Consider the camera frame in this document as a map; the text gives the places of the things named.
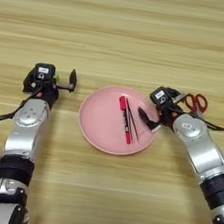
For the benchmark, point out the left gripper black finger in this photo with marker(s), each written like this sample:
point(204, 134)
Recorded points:
point(27, 83)
point(73, 77)

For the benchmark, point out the gripper's black labelled box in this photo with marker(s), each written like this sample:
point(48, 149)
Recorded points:
point(44, 71)
point(160, 95)

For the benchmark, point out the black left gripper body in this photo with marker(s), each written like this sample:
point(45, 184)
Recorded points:
point(48, 91)

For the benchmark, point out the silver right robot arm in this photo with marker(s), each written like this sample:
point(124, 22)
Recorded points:
point(199, 150)

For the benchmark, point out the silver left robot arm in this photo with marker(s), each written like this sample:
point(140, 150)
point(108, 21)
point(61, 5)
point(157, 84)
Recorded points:
point(27, 129)

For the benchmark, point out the right gripper's black labelled box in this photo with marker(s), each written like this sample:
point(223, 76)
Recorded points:
point(160, 95)

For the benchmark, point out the left gripper's black labelled box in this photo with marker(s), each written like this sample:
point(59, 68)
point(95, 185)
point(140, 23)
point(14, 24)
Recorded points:
point(44, 71)

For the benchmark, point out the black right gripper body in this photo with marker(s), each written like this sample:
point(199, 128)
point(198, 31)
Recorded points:
point(167, 113)

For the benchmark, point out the pink round plate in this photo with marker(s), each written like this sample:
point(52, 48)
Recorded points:
point(105, 123)

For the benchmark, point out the red marker pen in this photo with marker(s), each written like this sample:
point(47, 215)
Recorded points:
point(125, 121)

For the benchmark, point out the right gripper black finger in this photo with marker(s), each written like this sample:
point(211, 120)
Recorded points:
point(178, 92)
point(146, 117)

